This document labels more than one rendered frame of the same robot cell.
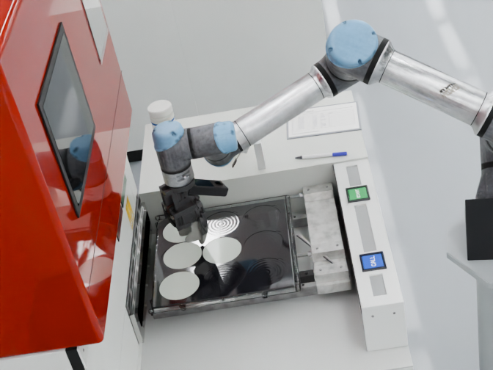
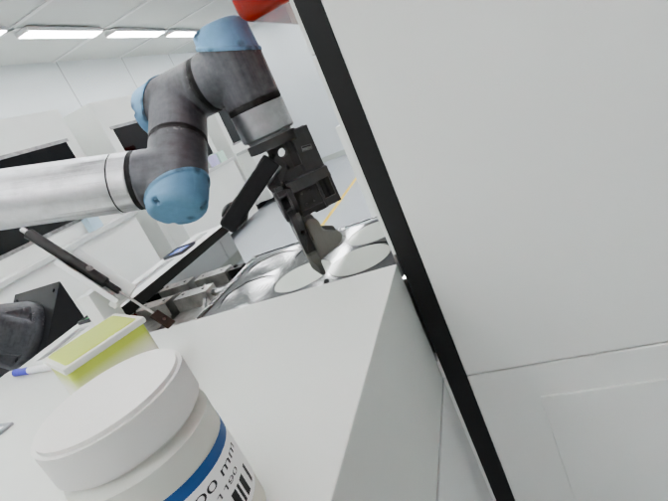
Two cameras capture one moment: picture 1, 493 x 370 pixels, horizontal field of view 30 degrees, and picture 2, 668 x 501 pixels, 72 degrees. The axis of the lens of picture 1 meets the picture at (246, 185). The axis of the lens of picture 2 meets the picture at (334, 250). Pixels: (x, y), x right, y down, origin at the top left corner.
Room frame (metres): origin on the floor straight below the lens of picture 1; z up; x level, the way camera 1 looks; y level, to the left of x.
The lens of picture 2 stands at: (2.46, 0.37, 1.14)
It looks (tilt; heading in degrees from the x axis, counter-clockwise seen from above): 18 degrees down; 198
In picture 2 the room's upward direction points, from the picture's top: 24 degrees counter-clockwise
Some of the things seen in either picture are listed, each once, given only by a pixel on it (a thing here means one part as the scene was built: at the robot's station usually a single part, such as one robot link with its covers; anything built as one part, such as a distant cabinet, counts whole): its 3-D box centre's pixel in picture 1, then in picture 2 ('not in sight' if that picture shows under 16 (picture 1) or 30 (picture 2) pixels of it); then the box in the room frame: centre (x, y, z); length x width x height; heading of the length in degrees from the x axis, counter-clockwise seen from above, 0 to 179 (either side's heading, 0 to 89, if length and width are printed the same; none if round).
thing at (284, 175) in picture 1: (254, 160); (98, 490); (2.18, -0.04, 0.89); 0.62 x 0.35 x 0.14; 85
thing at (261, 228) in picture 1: (221, 250); (303, 276); (1.81, 0.10, 0.90); 0.34 x 0.34 x 0.01; 85
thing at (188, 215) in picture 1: (182, 200); (293, 175); (1.84, 0.16, 1.06); 0.09 x 0.08 x 0.12; 114
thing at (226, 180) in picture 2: not in sight; (167, 179); (-2.78, -2.94, 1.00); 1.80 x 1.08 x 2.00; 175
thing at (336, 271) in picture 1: (331, 272); (215, 277); (1.65, -0.16, 0.89); 0.08 x 0.03 x 0.03; 85
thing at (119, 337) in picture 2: not in sight; (111, 367); (2.15, 0.03, 1.00); 0.07 x 0.07 x 0.07; 59
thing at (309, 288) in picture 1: (251, 297); not in sight; (1.68, 0.05, 0.84); 0.50 x 0.02 x 0.03; 85
